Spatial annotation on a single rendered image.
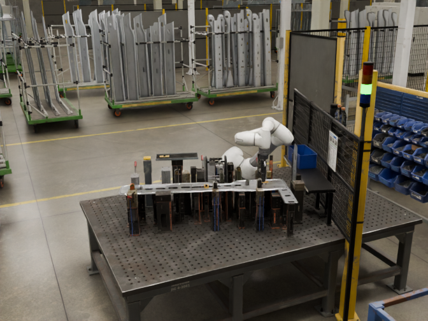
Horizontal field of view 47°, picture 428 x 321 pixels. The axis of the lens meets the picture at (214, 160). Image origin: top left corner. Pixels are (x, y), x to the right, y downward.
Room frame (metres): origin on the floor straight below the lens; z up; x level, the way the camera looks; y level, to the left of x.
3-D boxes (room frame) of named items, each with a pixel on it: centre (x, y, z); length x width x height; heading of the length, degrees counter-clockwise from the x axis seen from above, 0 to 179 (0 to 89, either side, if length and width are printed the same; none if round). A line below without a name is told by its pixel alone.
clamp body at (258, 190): (3.63, -0.36, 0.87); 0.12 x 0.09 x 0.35; 5
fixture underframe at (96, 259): (4.00, -0.25, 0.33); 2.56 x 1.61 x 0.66; 114
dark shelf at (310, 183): (4.08, -0.81, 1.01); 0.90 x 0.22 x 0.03; 5
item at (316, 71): (6.49, -1.29, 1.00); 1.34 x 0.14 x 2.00; 24
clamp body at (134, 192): (3.57, 0.63, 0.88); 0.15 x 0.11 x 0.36; 5
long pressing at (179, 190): (3.79, 0.08, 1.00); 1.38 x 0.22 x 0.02; 95
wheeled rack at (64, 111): (10.01, 3.37, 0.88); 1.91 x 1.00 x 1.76; 25
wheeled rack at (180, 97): (10.99, 1.40, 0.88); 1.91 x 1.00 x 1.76; 111
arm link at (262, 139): (3.85, -0.40, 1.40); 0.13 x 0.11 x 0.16; 80
